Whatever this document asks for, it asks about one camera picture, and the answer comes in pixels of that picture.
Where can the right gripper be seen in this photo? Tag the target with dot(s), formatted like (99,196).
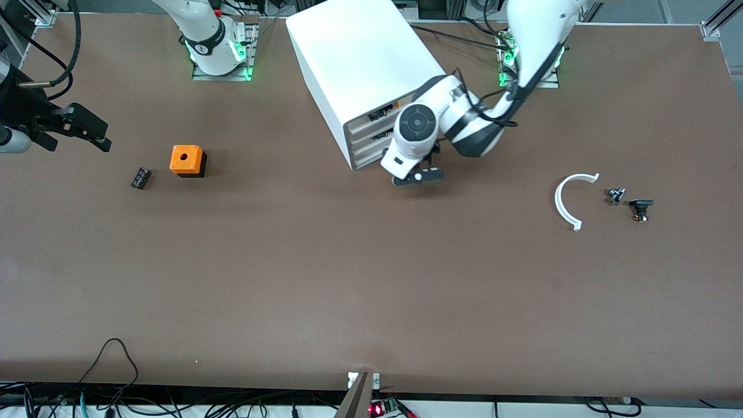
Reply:
(23,108)

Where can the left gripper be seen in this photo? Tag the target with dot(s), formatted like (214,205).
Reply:
(435,149)

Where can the white control box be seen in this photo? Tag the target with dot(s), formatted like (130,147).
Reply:
(365,148)

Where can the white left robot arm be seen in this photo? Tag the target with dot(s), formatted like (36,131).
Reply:
(540,29)

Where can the small black terminal block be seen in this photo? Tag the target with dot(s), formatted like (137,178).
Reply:
(140,177)

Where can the orange box with black base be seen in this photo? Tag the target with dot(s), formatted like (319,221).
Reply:
(186,158)

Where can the small metal fitting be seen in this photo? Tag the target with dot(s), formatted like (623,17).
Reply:
(614,197)

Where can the circuit board with red LED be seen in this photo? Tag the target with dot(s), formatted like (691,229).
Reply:
(378,409)

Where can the orange and black switch part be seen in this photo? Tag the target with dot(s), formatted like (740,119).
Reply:
(378,115)

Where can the aluminium frame profile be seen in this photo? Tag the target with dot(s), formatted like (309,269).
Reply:
(46,16)
(711,29)

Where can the white semicircular bracket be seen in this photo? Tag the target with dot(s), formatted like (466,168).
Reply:
(558,203)

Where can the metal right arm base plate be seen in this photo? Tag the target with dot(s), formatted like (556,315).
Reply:
(220,77)

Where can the black switch component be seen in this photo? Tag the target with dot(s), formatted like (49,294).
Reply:
(641,204)

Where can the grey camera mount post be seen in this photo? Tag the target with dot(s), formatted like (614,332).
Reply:
(357,400)

